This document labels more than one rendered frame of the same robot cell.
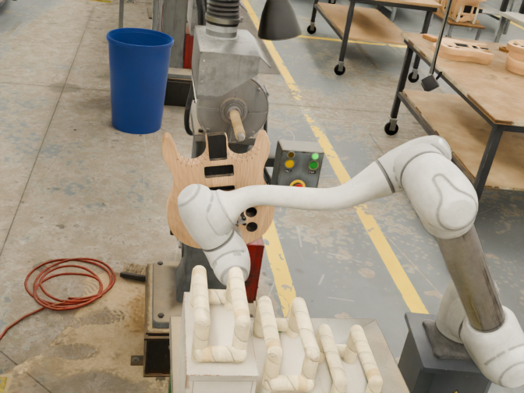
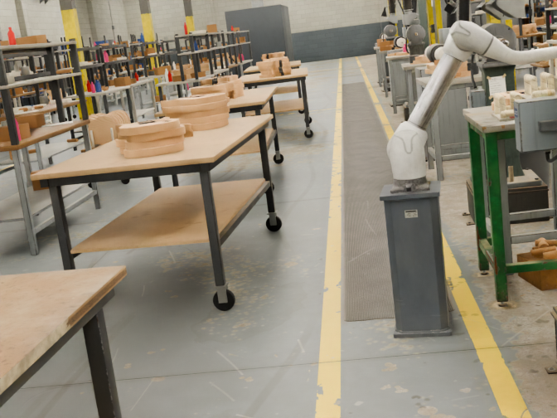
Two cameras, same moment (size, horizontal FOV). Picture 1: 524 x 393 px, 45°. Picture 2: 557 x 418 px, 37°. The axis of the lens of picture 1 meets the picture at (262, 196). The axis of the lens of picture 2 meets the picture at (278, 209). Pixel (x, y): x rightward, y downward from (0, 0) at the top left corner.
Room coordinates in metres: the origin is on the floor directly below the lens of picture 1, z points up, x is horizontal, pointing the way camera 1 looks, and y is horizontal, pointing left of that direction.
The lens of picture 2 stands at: (5.53, -0.09, 1.49)
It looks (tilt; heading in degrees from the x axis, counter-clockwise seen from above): 12 degrees down; 198
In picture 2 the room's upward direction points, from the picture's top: 7 degrees counter-clockwise
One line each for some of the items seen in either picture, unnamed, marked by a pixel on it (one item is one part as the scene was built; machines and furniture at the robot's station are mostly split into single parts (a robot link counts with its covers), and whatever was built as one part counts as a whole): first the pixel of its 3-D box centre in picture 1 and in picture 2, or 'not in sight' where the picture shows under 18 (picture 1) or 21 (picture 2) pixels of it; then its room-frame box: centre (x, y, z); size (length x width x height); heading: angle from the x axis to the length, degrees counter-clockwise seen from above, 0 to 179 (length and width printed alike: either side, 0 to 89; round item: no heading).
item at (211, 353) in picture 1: (219, 353); not in sight; (0.98, 0.04, 1.12); 0.11 x 0.03 x 0.03; 102
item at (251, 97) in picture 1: (229, 92); not in sight; (2.23, 0.18, 1.25); 0.41 x 0.27 x 0.26; 13
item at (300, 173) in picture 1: (285, 168); (549, 133); (2.20, -0.07, 0.99); 0.24 x 0.21 x 0.26; 13
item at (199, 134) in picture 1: (222, 120); not in sight; (2.29, 0.20, 1.11); 0.36 x 0.24 x 0.04; 13
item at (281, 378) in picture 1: (289, 382); not in sight; (1.02, -0.12, 1.04); 0.11 x 0.03 x 0.03; 102
